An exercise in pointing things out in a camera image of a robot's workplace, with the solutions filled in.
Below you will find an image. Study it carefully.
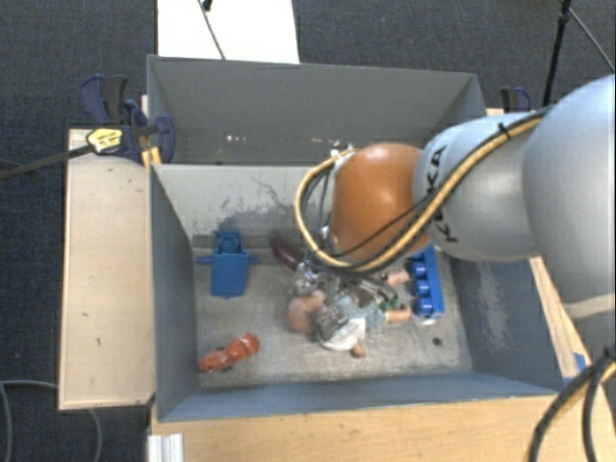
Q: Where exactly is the small toy doll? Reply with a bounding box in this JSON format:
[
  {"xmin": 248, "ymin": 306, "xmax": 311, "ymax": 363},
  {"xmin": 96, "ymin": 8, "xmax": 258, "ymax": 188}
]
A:
[{"xmin": 286, "ymin": 269, "xmax": 416, "ymax": 358}]

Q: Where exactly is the dark red oblong toy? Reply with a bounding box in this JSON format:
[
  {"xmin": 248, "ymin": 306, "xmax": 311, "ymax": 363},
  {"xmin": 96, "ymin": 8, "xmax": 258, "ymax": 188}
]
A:
[{"xmin": 269, "ymin": 235, "xmax": 305, "ymax": 272}]

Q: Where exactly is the long blue studded brick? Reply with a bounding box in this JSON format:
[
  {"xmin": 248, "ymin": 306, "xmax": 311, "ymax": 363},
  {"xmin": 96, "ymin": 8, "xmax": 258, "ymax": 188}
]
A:
[{"xmin": 405, "ymin": 245, "xmax": 447, "ymax": 319}]

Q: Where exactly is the red-orange toy figure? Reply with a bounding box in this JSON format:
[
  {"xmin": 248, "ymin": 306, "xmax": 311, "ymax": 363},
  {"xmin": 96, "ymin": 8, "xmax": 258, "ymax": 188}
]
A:
[{"xmin": 197, "ymin": 332, "xmax": 262, "ymax": 374}]

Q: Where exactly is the blue plastic toy with cylinder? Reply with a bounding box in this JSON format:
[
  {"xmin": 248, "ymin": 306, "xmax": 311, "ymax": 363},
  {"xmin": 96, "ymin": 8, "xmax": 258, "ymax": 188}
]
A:
[{"xmin": 194, "ymin": 230, "xmax": 262, "ymax": 299}]

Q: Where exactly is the grey metal bin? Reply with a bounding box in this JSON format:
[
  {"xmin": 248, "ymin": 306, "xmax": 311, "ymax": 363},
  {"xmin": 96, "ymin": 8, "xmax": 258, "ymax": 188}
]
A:
[{"xmin": 145, "ymin": 54, "xmax": 565, "ymax": 424}]

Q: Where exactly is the pale wood board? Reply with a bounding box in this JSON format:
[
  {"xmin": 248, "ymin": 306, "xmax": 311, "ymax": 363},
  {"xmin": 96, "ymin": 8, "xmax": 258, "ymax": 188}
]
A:
[{"xmin": 58, "ymin": 127, "xmax": 157, "ymax": 411}]

